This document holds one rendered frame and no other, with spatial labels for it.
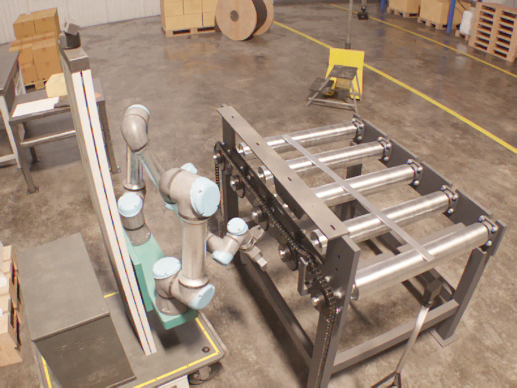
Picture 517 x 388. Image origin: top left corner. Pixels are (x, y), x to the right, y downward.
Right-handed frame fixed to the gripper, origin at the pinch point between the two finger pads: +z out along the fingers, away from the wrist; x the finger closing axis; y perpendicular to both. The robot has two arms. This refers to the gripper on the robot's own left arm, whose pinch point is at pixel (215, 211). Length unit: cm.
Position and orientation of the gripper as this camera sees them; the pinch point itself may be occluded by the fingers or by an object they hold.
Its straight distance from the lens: 226.1
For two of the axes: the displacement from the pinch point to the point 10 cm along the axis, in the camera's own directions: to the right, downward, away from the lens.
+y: 8.2, -5.6, 1.1
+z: 4.1, 7.2, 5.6
